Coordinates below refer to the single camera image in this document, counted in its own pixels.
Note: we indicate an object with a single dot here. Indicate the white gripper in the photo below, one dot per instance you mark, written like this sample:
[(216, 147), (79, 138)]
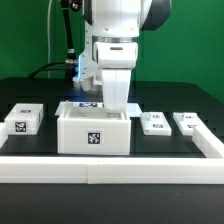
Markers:
[(116, 62)]

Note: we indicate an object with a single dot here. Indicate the white U-shaped workspace fence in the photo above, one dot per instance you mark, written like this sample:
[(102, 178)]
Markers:
[(206, 170)]

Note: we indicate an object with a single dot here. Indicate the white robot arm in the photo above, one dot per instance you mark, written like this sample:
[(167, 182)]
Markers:
[(116, 21)]

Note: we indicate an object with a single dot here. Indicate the small white box part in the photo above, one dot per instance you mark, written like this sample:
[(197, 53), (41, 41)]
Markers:
[(24, 119)]

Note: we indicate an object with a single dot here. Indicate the flat white marker base plate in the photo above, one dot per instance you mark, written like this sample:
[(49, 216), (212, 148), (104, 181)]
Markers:
[(133, 109)]

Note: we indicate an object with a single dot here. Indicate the white cabinet body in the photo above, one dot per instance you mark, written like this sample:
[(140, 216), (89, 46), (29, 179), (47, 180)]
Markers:
[(86, 130)]

